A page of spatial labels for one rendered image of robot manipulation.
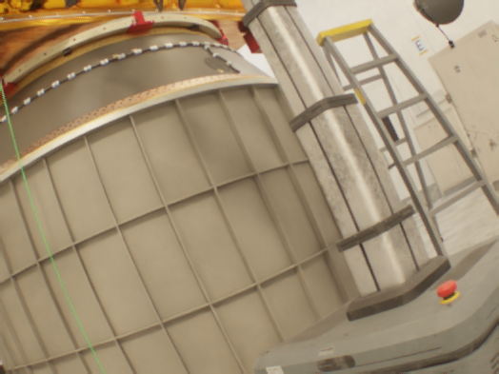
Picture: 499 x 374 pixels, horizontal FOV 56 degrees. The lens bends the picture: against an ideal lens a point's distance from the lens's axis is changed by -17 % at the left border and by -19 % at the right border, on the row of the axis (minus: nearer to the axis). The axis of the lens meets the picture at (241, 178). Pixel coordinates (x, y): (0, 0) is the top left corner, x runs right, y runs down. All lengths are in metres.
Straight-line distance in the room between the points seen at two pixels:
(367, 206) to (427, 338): 0.38
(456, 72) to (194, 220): 3.74
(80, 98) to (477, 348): 1.81
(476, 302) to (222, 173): 1.40
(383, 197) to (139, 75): 1.35
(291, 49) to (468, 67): 4.11
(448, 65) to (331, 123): 4.19
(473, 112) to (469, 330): 4.44
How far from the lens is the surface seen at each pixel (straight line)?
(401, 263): 1.12
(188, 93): 2.10
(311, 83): 1.17
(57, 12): 2.46
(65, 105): 2.22
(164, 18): 2.63
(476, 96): 5.19
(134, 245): 1.95
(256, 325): 2.00
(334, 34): 3.27
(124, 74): 2.26
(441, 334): 0.86
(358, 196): 1.12
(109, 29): 2.49
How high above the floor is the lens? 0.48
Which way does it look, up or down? 8 degrees up
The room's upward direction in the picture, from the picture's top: 24 degrees counter-clockwise
